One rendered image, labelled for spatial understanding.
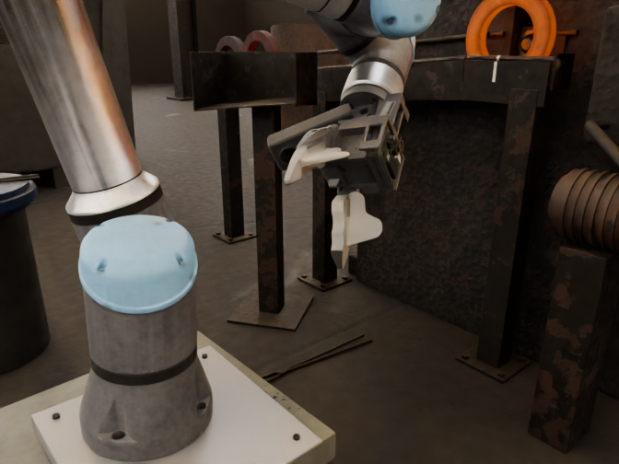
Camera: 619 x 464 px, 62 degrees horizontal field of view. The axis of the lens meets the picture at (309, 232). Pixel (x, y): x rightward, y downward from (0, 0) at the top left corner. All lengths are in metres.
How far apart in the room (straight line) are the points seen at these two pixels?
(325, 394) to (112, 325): 0.73
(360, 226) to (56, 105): 0.36
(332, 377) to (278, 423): 0.61
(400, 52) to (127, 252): 0.43
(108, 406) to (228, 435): 0.14
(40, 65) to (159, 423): 0.40
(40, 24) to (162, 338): 0.34
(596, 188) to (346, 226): 0.48
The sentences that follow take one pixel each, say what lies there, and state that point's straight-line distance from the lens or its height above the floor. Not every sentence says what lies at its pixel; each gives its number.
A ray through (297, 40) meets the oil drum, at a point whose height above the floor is 0.77.
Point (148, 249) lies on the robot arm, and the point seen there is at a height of 0.54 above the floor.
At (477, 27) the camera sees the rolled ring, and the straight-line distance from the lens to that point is 1.24.
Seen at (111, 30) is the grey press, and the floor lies 0.83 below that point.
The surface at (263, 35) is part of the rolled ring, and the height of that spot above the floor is 0.77.
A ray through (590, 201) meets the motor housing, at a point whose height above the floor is 0.50.
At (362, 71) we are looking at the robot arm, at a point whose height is 0.70.
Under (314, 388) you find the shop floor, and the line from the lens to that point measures 1.23.
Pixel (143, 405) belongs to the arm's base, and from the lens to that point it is 0.60.
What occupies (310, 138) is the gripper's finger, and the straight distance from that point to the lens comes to 0.57.
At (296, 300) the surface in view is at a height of 0.01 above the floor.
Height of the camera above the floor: 0.73
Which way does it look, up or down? 20 degrees down
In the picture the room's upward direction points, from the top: straight up
